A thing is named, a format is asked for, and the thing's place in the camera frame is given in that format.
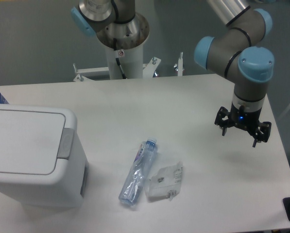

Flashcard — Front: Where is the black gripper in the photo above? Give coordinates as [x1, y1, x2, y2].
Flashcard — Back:
[214, 102, 272, 148]

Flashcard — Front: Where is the white plastic trash can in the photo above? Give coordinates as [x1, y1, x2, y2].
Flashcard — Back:
[0, 104, 89, 207]

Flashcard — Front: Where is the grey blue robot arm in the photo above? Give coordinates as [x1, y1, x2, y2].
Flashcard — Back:
[71, 0, 274, 143]

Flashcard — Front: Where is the clear plastic packaging bag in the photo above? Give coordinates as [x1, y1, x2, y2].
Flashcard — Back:
[144, 161, 183, 202]

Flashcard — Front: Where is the empty clear plastic bottle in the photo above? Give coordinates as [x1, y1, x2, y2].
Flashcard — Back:
[119, 137, 158, 206]

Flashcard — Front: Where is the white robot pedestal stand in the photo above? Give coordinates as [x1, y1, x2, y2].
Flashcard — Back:
[72, 12, 186, 82]

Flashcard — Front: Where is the black cable on pedestal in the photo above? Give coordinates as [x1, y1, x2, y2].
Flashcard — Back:
[112, 37, 127, 80]

